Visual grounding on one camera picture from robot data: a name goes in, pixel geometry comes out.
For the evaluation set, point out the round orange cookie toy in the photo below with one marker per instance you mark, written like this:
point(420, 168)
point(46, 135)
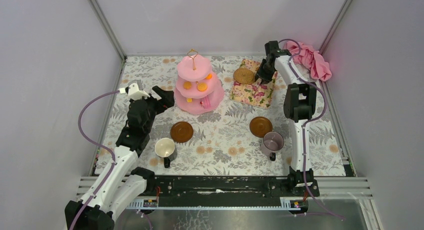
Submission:
point(187, 85)

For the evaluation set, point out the crumpled pink cloth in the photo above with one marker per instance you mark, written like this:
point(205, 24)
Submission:
point(310, 58)

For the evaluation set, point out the pink cake slice toy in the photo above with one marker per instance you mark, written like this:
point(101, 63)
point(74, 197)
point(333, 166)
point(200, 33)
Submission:
point(205, 103)

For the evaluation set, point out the round woven brown coaster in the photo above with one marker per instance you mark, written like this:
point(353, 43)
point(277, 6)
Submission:
point(244, 76)

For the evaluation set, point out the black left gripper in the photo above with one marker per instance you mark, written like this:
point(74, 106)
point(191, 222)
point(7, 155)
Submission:
point(157, 100)

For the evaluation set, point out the mauve mug black handle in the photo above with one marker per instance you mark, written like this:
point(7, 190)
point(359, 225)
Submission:
point(271, 144)

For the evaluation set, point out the cream mug black handle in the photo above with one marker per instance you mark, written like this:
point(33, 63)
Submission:
point(165, 148)

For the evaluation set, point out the small orange cookie toy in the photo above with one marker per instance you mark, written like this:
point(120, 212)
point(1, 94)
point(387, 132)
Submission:
point(202, 87)

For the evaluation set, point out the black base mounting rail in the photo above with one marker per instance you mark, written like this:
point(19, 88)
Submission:
point(211, 192)

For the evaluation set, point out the orange star cookie toy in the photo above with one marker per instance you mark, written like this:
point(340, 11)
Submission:
point(209, 76)

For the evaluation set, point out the floral tablecloth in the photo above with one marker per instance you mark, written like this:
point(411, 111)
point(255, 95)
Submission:
point(222, 143)

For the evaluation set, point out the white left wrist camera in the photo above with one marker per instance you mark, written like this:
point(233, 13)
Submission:
point(134, 91)

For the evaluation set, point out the floral rectangular serving tray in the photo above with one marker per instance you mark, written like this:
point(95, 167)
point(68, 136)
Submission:
point(243, 93)

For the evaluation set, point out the brown saucer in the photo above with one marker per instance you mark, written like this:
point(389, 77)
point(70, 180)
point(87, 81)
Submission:
point(181, 132)
point(259, 126)

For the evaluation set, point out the pink three-tier cake stand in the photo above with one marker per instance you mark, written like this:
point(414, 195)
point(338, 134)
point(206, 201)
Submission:
point(194, 68)

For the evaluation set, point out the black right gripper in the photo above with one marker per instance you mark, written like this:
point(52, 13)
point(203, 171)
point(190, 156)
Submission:
point(266, 79)

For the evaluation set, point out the brown saucer left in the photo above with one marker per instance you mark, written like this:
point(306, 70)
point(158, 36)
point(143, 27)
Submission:
point(181, 132)

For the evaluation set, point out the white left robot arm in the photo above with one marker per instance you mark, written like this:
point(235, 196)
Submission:
point(105, 200)

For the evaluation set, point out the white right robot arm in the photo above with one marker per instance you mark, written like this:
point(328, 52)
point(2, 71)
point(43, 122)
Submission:
point(299, 108)

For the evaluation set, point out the brown saucer right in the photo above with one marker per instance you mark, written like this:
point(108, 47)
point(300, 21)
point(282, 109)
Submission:
point(259, 126)

